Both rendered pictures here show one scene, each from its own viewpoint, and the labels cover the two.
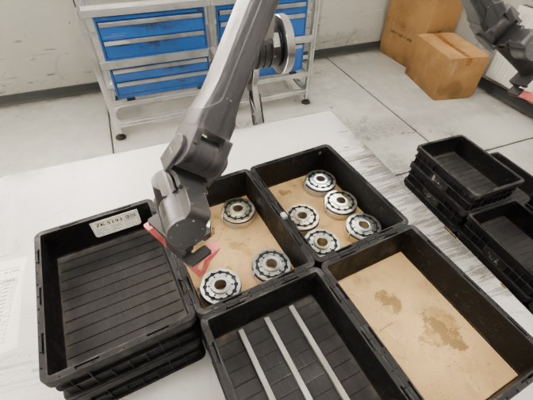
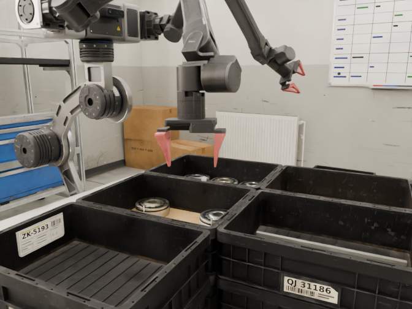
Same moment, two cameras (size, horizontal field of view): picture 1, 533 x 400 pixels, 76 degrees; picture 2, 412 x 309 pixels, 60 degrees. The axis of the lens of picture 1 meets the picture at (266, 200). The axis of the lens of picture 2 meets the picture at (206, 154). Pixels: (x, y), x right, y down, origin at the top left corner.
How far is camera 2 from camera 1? 0.70 m
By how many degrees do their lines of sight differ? 44
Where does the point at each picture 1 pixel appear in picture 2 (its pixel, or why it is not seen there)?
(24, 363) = not seen: outside the picture
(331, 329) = (296, 233)
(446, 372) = not seen: hidden behind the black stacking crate
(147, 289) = (121, 272)
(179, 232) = (232, 75)
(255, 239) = (183, 217)
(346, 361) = (324, 240)
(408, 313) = not seen: hidden behind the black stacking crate
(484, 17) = (259, 42)
